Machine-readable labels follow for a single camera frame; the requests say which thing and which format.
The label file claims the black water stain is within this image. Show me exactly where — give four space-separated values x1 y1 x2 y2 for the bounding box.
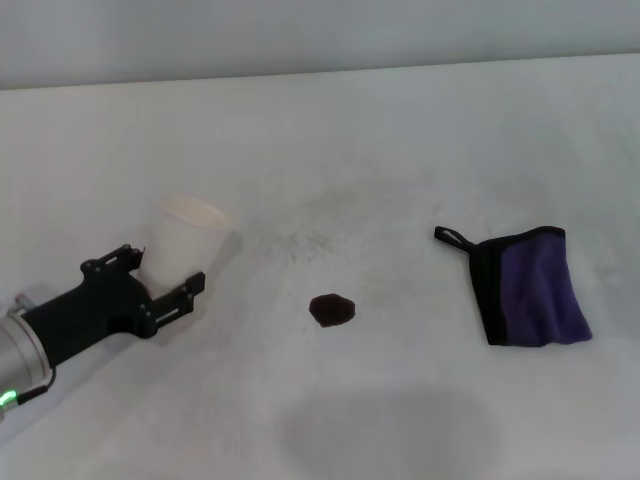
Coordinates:
308 293 357 329

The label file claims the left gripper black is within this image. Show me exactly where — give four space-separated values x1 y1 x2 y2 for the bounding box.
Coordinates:
21 243 208 370

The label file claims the purple rag with black trim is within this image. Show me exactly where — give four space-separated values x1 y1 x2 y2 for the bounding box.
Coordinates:
433 225 595 347

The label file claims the white paper cup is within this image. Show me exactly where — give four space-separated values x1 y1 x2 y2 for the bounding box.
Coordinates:
144 194 234 301

